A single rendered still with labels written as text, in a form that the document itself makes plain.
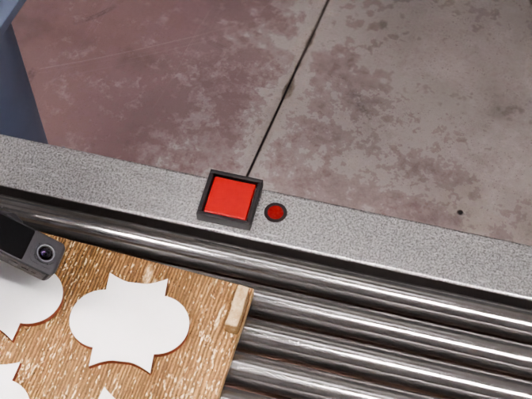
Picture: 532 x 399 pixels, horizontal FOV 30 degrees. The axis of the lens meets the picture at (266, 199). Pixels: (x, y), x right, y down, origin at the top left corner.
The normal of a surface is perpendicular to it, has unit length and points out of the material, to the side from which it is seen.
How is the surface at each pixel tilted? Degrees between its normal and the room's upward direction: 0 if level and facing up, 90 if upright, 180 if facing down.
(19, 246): 29
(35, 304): 0
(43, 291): 0
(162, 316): 0
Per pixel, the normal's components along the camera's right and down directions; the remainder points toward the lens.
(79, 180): 0.01, -0.53
